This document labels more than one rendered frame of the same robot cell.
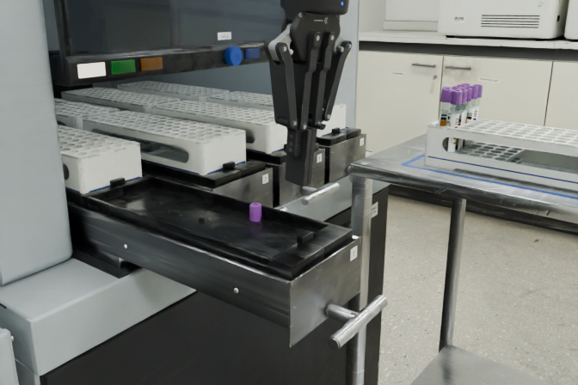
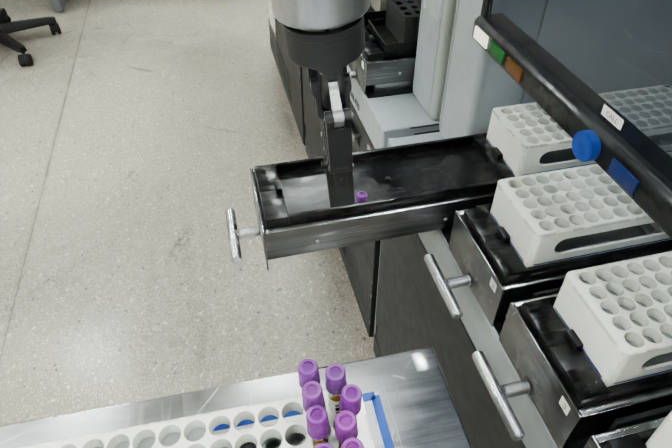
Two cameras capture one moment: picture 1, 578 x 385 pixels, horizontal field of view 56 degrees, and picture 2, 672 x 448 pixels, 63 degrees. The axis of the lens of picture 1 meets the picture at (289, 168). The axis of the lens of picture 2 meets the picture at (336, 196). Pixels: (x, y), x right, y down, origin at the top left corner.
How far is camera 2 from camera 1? 1.05 m
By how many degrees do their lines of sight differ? 106
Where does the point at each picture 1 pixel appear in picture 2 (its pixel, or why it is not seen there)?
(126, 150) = (513, 138)
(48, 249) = not seen: hidden behind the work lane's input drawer
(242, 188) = (473, 252)
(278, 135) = (571, 305)
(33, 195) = (459, 100)
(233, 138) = (520, 220)
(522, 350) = not seen: outside the picture
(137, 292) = not seen: hidden behind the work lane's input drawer
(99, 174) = (495, 134)
